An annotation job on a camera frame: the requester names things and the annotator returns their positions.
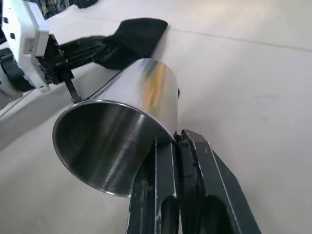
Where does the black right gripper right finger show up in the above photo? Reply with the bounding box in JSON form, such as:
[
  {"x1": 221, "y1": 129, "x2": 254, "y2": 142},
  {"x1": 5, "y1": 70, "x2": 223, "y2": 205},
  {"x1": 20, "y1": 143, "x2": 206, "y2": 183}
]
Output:
[{"x1": 173, "y1": 128, "x2": 262, "y2": 234}]

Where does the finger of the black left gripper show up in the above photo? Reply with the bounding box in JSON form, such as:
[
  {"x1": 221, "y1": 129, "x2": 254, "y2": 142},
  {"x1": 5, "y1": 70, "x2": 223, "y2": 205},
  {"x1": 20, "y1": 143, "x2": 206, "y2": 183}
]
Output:
[
  {"x1": 58, "y1": 35, "x2": 109, "y2": 55},
  {"x1": 63, "y1": 46, "x2": 108, "y2": 69}
]

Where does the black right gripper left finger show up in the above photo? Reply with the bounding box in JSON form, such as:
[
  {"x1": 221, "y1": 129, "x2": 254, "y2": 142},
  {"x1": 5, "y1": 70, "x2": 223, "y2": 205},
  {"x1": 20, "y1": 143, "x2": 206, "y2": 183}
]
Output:
[{"x1": 125, "y1": 136, "x2": 181, "y2": 234}]

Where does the black drawstring pouch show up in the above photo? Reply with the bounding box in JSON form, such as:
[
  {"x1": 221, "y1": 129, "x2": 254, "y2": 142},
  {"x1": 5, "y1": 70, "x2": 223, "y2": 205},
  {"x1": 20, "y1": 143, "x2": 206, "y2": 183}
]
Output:
[{"x1": 94, "y1": 17, "x2": 169, "y2": 71}]

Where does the shiny metal cup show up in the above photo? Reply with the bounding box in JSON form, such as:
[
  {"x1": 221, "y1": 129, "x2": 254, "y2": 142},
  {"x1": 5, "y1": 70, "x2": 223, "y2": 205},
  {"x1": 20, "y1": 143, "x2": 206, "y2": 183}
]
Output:
[{"x1": 52, "y1": 58, "x2": 181, "y2": 197}]

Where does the dark camouflage background object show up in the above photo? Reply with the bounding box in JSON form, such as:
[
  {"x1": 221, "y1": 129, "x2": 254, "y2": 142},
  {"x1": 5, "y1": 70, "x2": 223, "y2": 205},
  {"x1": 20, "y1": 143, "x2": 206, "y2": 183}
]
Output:
[{"x1": 36, "y1": 0, "x2": 99, "y2": 20}]

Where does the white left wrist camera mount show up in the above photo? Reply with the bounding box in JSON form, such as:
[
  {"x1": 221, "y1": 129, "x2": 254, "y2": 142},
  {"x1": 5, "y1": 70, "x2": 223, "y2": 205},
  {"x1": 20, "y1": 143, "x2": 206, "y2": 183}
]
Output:
[{"x1": 1, "y1": 0, "x2": 51, "y2": 93}]

